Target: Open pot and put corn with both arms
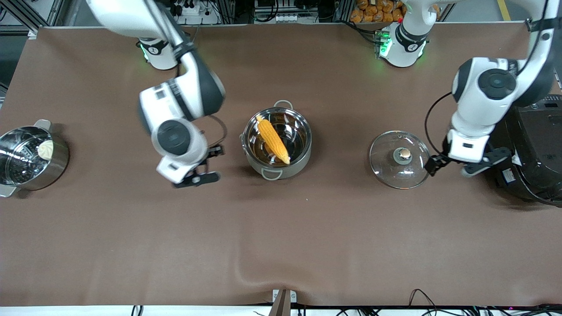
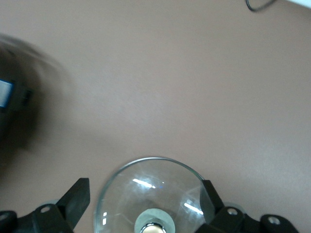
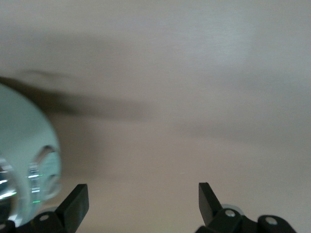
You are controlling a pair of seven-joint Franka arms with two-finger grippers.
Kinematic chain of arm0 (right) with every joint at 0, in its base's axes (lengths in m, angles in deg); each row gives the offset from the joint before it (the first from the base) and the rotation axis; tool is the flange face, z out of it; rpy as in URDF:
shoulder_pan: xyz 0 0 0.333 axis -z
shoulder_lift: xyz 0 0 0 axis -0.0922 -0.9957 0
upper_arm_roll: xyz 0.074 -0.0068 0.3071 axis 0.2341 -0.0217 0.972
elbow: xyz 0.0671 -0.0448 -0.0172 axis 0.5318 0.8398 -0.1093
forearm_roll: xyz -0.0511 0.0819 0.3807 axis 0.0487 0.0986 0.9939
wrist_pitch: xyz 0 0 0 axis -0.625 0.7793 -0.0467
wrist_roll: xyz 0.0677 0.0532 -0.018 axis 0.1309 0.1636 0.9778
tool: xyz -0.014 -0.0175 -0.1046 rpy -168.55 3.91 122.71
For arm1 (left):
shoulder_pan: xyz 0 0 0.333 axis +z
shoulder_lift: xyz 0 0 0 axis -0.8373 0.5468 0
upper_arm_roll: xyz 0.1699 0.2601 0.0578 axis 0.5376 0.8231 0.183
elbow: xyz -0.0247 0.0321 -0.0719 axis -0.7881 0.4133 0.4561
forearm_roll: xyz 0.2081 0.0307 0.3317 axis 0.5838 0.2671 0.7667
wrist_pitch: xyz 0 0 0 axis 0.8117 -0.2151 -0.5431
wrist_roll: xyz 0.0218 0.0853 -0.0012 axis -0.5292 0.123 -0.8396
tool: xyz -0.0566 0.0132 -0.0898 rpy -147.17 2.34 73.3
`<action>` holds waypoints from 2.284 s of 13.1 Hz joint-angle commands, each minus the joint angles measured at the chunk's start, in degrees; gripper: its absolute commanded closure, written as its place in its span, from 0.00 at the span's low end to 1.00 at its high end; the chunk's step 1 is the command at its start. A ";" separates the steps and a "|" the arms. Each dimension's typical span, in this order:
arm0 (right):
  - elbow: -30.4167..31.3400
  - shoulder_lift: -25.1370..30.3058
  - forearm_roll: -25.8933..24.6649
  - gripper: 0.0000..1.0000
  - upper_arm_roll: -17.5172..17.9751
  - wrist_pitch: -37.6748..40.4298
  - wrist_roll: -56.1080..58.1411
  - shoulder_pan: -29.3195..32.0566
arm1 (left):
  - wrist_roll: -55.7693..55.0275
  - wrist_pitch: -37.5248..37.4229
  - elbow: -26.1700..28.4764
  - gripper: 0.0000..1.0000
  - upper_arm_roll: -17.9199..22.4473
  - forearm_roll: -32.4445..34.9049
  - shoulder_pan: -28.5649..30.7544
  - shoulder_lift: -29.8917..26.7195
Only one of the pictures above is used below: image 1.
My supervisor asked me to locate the glass lid with copper knob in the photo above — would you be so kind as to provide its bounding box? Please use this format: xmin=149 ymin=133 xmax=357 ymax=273
xmin=369 ymin=130 xmax=432 ymax=190

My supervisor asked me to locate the yellow corn cob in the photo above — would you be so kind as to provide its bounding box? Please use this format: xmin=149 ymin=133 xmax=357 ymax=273
xmin=256 ymin=115 xmax=291 ymax=165

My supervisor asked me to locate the steel steamer pot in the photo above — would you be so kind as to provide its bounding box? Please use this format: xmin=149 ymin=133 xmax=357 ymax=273
xmin=0 ymin=119 xmax=70 ymax=198

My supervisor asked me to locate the black rice cooker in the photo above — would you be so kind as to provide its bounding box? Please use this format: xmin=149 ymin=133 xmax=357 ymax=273
xmin=485 ymin=94 xmax=562 ymax=207

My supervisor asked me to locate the brown table mat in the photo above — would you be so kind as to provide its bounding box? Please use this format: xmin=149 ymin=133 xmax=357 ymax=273
xmin=0 ymin=24 xmax=562 ymax=307

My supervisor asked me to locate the white power strip with plugs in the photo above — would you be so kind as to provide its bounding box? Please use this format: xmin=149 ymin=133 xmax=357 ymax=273
xmin=169 ymin=0 xmax=220 ymax=25

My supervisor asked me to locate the bag of orange bread rolls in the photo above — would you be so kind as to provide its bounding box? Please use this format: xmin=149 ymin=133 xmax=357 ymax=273
xmin=350 ymin=0 xmax=407 ymax=23

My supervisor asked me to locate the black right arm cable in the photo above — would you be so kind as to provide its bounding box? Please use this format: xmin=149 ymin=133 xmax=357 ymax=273
xmin=200 ymin=114 xmax=229 ymax=150

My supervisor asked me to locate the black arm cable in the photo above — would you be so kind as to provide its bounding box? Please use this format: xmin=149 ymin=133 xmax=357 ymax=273
xmin=423 ymin=91 xmax=454 ymax=157
xmin=200 ymin=114 xmax=229 ymax=150

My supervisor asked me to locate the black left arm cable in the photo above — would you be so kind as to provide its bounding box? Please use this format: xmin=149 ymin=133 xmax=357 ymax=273
xmin=423 ymin=91 xmax=454 ymax=157

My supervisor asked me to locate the steel pot with grey handles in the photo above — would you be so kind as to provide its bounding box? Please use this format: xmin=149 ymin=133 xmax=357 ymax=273
xmin=240 ymin=100 xmax=313 ymax=181

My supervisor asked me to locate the black looped cable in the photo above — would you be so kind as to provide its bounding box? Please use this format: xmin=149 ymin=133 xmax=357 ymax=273
xmin=409 ymin=288 xmax=440 ymax=316

